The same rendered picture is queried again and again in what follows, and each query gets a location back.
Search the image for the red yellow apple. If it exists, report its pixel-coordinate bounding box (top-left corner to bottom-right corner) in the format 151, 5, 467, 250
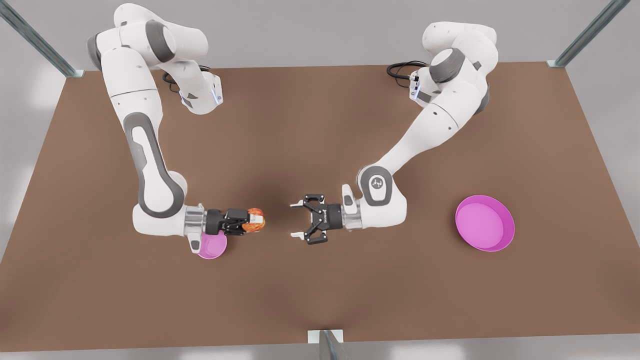
242, 207, 266, 234

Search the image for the pink bowl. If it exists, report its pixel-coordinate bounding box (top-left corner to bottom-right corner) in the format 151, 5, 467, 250
197, 231, 228, 260

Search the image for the pink plate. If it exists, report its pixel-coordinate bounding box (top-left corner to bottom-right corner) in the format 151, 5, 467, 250
455, 195, 516, 253

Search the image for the silver frame post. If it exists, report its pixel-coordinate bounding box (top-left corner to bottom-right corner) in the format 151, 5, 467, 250
307, 329, 350, 360
546, 0, 632, 69
0, 0, 85, 79

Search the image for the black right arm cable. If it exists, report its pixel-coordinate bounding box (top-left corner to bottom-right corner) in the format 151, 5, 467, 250
162, 64, 212, 94

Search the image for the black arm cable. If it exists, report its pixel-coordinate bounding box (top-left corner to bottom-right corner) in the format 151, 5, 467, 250
162, 64, 212, 94
386, 60, 430, 89

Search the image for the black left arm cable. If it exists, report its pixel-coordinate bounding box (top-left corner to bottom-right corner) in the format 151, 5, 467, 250
386, 60, 430, 89

